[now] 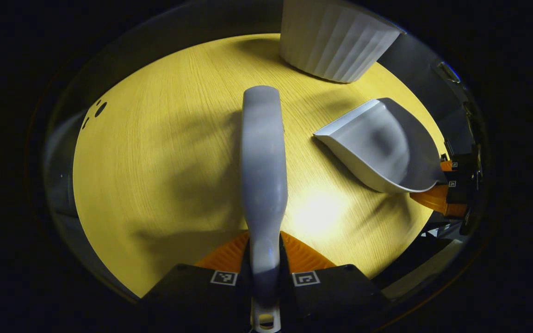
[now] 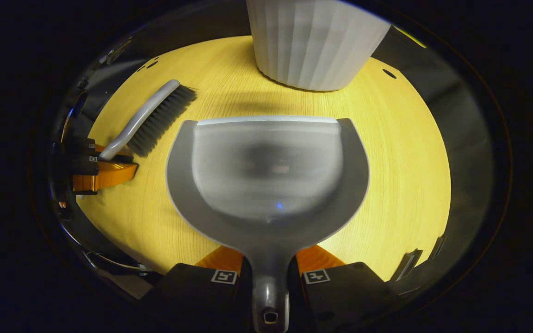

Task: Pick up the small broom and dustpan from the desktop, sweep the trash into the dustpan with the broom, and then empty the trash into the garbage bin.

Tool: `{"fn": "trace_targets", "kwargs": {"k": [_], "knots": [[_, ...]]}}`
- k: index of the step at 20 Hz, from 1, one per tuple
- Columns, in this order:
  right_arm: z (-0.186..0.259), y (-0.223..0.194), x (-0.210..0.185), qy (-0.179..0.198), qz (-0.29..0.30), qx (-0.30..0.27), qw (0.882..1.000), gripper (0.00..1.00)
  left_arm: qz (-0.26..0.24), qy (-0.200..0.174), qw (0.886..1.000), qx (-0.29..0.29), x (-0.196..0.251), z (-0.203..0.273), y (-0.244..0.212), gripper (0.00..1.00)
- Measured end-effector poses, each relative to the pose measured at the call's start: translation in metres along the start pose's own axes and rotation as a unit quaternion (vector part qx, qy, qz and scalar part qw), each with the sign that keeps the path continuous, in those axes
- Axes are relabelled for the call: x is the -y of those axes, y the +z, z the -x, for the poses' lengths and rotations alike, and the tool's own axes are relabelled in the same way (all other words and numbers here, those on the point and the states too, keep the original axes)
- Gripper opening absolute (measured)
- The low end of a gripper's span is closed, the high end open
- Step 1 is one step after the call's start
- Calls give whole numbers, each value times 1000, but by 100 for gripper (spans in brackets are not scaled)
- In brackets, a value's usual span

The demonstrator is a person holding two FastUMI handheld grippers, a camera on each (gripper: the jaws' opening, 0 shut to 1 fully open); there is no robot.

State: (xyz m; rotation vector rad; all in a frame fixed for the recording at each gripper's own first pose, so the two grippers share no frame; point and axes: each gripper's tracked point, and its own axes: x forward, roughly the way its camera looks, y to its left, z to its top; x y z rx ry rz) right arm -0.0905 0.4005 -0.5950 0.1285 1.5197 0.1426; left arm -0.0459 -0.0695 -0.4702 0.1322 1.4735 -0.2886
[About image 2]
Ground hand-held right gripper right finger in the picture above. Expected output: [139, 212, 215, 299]
[289, 245, 402, 333]

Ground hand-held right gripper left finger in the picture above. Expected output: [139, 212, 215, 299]
[141, 245, 254, 333]

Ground small grey broom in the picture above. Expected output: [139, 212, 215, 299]
[99, 80, 198, 161]

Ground grey dustpan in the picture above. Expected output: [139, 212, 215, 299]
[165, 116, 370, 333]

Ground white ribbed garbage bin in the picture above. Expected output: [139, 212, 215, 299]
[247, 0, 391, 92]

